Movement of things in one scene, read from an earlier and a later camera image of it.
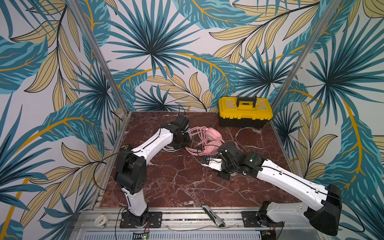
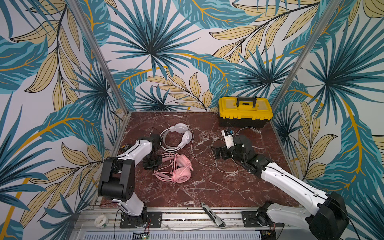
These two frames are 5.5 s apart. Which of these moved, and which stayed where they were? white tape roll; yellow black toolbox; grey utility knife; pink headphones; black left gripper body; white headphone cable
Moved: black left gripper body; white headphone cable; pink headphones
Stayed: white tape roll; grey utility knife; yellow black toolbox
